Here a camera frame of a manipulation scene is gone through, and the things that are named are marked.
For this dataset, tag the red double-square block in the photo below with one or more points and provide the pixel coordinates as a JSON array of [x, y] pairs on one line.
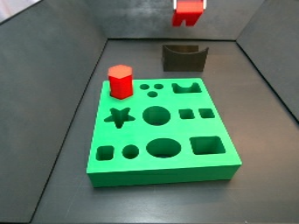
[[188, 11]]

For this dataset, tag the green foam shape board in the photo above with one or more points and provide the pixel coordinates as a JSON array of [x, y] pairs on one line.
[[162, 136]]

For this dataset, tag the red hexagonal prism block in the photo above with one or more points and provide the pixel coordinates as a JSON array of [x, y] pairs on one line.
[[121, 77]]

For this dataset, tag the black curved holder stand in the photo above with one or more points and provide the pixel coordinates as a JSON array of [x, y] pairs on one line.
[[184, 58]]

